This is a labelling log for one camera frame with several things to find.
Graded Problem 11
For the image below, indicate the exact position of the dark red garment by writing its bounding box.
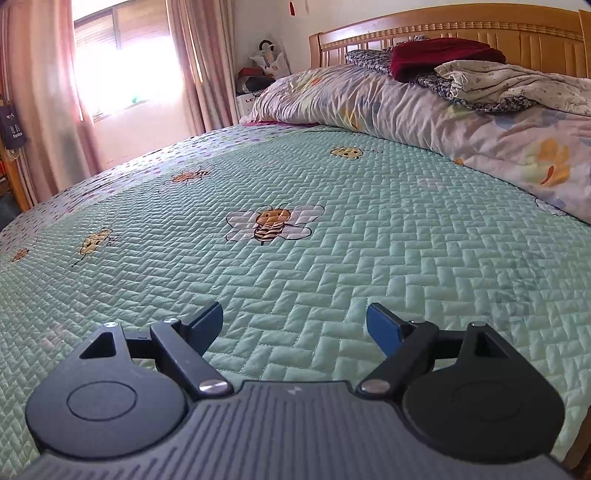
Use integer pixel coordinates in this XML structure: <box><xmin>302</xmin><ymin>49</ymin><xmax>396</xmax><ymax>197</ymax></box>
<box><xmin>389</xmin><ymin>38</ymin><xmax>507</xmax><ymax>85</ymax></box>

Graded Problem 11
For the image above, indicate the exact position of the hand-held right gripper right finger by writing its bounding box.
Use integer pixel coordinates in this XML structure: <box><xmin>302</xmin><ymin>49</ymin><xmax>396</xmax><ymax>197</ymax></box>
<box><xmin>358</xmin><ymin>303</ymin><xmax>514</xmax><ymax>398</ymax></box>

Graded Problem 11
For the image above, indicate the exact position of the wooden bed headboard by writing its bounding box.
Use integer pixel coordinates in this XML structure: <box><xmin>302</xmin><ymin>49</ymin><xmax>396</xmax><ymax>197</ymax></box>
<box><xmin>308</xmin><ymin>2</ymin><xmax>591</xmax><ymax>80</ymax></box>

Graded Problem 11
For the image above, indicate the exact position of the white plastic bag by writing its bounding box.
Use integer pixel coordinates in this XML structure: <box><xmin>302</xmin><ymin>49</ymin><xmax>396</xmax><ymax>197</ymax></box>
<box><xmin>250</xmin><ymin>39</ymin><xmax>291</xmax><ymax>78</ymax></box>

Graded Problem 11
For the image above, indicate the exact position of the black white patterned cloth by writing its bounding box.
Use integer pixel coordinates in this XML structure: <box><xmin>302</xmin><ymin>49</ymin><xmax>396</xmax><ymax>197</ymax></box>
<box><xmin>345</xmin><ymin>48</ymin><xmax>518</xmax><ymax>114</ymax></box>

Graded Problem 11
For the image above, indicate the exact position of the white floral print garment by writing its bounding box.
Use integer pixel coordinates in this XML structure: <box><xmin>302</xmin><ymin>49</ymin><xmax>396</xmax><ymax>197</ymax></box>
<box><xmin>434</xmin><ymin>60</ymin><xmax>591</xmax><ymax>116</ymax></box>

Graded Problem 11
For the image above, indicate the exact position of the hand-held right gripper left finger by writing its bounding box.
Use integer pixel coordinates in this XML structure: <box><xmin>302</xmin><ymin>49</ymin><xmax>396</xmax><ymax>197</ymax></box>
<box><xmin>78</xmin><ymin>302</ymin><xmax>232</xmax><ymax>400</ymax></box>

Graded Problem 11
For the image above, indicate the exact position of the pink curtain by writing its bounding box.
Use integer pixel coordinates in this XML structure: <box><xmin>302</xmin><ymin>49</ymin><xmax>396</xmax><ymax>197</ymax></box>
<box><xmin>165</xmin><ymin>0</ymin><xmax>237</xmax><ymax>138</ymax></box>
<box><xmin>0</xmin><ymin>0</ymin><xmax>101</xmax><ymax>206</ymax></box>

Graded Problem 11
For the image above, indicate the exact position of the dark framed window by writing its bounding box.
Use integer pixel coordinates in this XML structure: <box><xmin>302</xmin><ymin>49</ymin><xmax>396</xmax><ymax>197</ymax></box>
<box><xmin>73</xmin><ymin>0</ymin><xmax>186</xmax><ymax>121</ymax></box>

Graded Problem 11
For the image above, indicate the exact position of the pink floral duvet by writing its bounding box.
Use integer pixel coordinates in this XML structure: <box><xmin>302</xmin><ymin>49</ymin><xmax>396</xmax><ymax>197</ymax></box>
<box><xmin>240</xmin><ymin>62</ymin><xmax>591</xmax><ymax>217</ymax></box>

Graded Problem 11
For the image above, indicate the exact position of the navy tote bag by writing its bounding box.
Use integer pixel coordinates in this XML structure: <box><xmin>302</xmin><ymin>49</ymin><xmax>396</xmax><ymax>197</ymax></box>
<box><xmin>0</xmin><ymin>102</ymin><xmax>25</xmax><ymax>152</ymax></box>

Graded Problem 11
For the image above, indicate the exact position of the green bee print quilted bedspread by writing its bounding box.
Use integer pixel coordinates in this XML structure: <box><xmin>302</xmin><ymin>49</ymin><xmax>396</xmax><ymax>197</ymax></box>
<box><xmin>0</xmin><ymin>121</ymin><xmax>591</xmax><ymax>467</ymax></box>

